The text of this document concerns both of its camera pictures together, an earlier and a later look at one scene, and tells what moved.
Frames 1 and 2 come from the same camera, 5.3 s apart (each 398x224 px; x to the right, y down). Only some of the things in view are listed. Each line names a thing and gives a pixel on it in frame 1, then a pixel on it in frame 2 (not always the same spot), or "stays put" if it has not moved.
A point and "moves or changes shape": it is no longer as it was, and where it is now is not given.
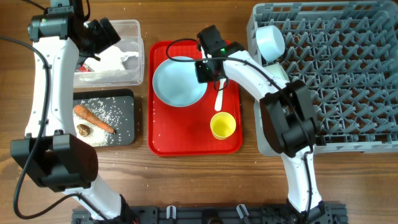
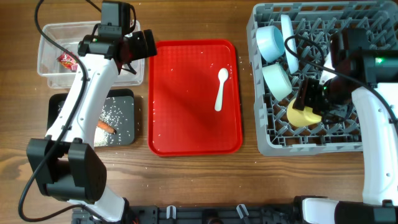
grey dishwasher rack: [346, 53] stays put
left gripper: [104, 40] to [142, 50]
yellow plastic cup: [222, 125] moves or changes shape
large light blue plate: [176, 83] to [288, 31]
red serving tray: [198, 129] stays put
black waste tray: [115, 107] stays put
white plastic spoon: [218, 104] stays put
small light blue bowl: [270, 42] stays put
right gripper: [201, 74] to [305, 96]
